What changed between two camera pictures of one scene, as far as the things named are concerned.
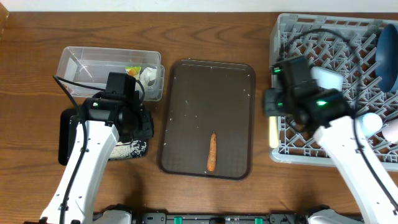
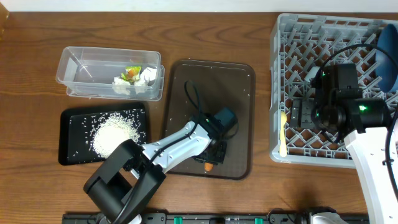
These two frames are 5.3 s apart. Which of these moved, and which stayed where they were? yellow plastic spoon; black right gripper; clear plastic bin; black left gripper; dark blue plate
Moved: black right gripper; black left gripper; yellow plastic spoon
Stayed: clear plastic bin; dark blue plate
